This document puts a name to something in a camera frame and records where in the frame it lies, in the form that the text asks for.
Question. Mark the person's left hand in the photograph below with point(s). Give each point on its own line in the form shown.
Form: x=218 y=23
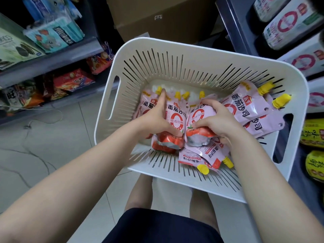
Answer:
x=154 y=123

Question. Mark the person's right hand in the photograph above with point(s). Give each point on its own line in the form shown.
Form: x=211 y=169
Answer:
x=225 y=126

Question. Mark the pile of pink sauce pouches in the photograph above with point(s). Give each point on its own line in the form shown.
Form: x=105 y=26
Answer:
x=243 y=106

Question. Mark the white plastic basket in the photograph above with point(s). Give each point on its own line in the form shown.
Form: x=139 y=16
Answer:
x=202 y=58

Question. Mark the dark blue shelf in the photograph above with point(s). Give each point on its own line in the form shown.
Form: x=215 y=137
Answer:
x=238 y=27

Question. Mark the person's left forearm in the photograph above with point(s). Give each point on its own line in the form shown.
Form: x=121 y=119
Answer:
x=63 y=187

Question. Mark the person's right forearm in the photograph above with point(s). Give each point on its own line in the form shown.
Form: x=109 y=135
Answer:
x=278 y=194

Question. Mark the person's left leg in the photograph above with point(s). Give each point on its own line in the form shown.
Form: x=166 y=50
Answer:
x=139 y=192

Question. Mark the person's leg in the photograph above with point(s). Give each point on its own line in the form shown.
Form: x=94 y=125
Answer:
x=205 y=210
x=139 y=192

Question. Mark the person's right leg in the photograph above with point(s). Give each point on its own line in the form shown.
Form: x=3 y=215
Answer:
x=205 y=210

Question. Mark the person's dark shorts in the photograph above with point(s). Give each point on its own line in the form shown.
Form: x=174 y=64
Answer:
x=162 y=227

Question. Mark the row of dark sauce bottles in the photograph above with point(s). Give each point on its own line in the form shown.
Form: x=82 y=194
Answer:
x=288 y=25

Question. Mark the orange hanging snack packet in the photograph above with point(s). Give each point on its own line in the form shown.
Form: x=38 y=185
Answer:
x=100 y=61

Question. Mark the red orange snack packet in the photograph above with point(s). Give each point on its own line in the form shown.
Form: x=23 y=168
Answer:
x=73 y=79

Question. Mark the cardboard box with white label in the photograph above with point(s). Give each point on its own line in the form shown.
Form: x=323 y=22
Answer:
x=164 y=20

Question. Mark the grey snack rack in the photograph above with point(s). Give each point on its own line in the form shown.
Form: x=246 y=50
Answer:
x=63 y=55

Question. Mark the teal snack box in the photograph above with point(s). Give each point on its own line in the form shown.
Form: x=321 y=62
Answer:
x=53 y=35

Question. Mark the pile of mixed snack packets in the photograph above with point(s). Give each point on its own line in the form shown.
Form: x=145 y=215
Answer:
x=22 y=96

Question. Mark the green snack box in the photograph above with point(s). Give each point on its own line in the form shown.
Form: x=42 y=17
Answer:
x=17 y=50

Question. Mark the blue snack packet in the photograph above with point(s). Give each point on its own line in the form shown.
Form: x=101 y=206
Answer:
x=50 y=7

